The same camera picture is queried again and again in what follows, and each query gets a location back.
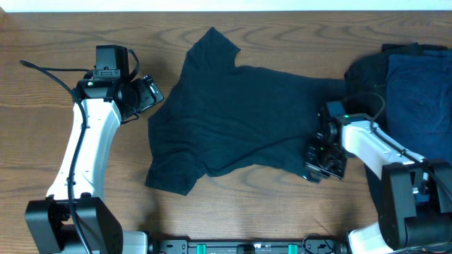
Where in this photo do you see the dark teal t-shirt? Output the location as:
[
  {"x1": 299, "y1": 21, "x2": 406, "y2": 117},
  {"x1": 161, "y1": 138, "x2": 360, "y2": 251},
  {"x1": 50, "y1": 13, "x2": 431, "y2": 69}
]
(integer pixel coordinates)
[{"x1": 145, "y1": 28, "x2": 346, "y2": 195}]

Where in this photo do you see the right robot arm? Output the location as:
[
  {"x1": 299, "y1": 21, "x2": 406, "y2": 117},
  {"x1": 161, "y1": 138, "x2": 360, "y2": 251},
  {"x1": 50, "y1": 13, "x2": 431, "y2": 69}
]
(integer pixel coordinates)
[{"x1": 305, "y1": 113, "x2": 451, "y2": 253}]

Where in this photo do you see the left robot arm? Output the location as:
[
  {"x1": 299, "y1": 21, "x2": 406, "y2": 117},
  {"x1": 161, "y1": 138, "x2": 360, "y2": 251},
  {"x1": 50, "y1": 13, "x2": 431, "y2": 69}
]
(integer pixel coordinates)
[{"x1": 25, "y1": 75, "x2": 164, "y2": 253}]

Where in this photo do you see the black garment in pile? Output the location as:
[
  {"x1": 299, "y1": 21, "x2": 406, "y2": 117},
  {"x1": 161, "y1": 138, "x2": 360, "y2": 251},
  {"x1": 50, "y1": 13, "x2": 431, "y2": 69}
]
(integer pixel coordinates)
[{"x1": 345, "y1": 43, "x2": 451, "y2": 134}]

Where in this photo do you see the blue garment in pile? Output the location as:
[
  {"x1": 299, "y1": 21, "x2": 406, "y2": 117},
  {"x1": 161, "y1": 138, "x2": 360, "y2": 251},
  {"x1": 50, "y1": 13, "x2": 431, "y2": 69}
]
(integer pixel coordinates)
[{"x1": 386, "y1": 50, "x2": 451, "y2": 162}]

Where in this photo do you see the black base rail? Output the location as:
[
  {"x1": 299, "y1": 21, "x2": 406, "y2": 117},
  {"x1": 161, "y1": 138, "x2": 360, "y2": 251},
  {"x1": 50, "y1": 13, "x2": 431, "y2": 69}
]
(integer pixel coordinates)
[{"x1": 119, "y1": 231, "x2": 354, "y2": 254}]

